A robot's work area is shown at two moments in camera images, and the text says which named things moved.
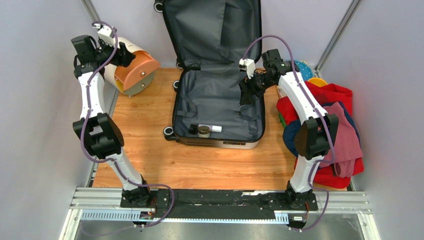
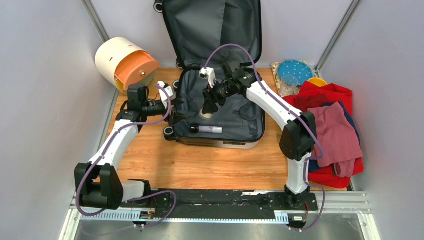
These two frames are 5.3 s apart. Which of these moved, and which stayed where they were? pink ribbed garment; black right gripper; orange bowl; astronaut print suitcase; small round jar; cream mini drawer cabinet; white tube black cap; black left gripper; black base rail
Moved: small round jar; black left gripper; black right gripper
Stayed: black base rail; orange bowl; pink ribbed garment; white tube black cap; astronaut print suitcase; cream mini drawer cabinet
